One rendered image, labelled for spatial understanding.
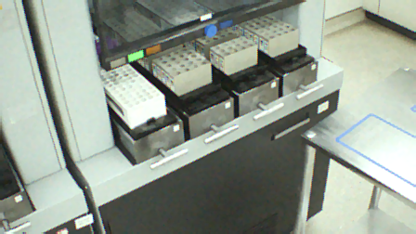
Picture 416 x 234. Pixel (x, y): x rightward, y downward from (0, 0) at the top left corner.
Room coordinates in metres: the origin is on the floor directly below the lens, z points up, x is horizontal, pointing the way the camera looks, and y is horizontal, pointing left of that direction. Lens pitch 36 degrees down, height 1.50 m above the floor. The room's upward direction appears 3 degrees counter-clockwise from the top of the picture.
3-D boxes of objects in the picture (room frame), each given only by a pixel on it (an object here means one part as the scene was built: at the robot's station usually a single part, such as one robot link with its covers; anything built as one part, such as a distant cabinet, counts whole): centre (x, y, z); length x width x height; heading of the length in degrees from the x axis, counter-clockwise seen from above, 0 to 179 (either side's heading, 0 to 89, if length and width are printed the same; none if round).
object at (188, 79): (1.05, 0.04, 0.85); 0.12 x 0.02 x 0.06; 123
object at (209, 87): (1.26, 0.17, 0.83); 0.60 x 0.12 x 0.02; 33
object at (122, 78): (1.05, 0.22, 0.83); 0.30 x 0.10 x 0.06; 33
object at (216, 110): (1.24, 0.16, 0.78); 0.73 x 0.14 x 0.09; 33
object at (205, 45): (1.21, -0.04, 0.85); 0.12 x 0.02 x 0.06; 122
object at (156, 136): (1.16, 0.29, 0.78); 0.73 x 0.14 x 0.09; 33
